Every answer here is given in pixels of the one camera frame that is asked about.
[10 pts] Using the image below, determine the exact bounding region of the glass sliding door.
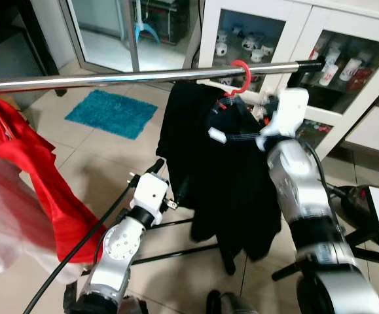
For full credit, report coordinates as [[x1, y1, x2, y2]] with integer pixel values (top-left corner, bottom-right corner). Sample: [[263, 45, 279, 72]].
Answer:
[[58, 0, 206, 74]]

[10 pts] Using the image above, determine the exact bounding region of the plain red shirt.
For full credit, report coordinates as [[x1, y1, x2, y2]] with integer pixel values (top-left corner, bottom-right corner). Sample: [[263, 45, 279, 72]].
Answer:
[[0, 98, 106, 264]]

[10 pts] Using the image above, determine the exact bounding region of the black clothes rack base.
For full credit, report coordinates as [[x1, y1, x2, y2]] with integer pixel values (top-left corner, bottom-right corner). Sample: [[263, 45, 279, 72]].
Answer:
[[120, 216, 379, 283]]

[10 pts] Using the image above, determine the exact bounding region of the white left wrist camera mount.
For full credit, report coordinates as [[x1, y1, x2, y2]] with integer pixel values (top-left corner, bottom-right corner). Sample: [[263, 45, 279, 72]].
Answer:
[[129, 173, 171, 227]]

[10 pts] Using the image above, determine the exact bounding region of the grey robot foot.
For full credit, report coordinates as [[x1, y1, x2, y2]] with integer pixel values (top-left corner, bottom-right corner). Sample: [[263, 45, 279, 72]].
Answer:
[[118, 296, 152, 314], [206, 290, 257, 314]]

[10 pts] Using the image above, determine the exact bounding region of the black shirt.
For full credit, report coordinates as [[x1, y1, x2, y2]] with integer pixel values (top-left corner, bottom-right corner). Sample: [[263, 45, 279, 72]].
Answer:
[[155, 81, 283, 264]]

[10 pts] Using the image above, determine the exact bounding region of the black metal shelf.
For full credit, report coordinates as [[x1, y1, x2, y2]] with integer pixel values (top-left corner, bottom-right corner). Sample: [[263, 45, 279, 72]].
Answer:
[[0, 0, 67, 97]]

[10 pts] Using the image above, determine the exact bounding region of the grey robot left foot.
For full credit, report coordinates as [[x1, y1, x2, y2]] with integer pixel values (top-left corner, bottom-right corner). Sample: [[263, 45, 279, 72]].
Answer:
[[118, 296, 152, 314]]

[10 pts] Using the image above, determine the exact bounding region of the red plastic hanger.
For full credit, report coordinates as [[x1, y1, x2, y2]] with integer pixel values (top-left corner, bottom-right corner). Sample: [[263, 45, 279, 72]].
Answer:
[[224, 60, 253, 98]]

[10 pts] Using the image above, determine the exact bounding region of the white glass-door cabinet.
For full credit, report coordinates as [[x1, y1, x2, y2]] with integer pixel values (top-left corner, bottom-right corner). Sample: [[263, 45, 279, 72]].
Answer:
[[197, 0, 379, 160]]

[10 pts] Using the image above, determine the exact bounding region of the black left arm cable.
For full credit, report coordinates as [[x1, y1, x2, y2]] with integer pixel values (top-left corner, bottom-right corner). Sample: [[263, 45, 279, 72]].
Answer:
[[23, 185, 137, 314]]

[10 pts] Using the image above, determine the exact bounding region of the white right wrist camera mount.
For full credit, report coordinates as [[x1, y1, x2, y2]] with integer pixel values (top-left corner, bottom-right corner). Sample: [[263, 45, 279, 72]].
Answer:
[[257, 88, 310, 139]]

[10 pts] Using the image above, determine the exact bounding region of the grey robot right foot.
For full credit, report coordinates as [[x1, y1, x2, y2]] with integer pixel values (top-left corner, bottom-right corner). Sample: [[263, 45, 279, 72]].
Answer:
[[206, 290, 257, 314]]

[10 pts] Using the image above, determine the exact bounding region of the steel clothes rail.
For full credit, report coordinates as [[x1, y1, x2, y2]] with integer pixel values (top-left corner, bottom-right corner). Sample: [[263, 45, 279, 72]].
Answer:
[[0, 58, 325, 93]]

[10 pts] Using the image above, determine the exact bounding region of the black pink vacuum cleaner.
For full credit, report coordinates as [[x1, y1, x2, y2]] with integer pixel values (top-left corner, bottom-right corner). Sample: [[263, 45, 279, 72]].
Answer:
[[333, 185, 374, 231]]

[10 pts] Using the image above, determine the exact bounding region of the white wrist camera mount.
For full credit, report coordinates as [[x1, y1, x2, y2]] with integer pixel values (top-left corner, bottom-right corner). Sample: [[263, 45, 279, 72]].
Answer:
[[129, 173, 171, 227], [257, 88, 310, 139]]

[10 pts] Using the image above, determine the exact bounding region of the teal floor mat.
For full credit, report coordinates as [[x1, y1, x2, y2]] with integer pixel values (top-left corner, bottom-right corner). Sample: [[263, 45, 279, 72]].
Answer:
[[64, 89, 159, 141]]

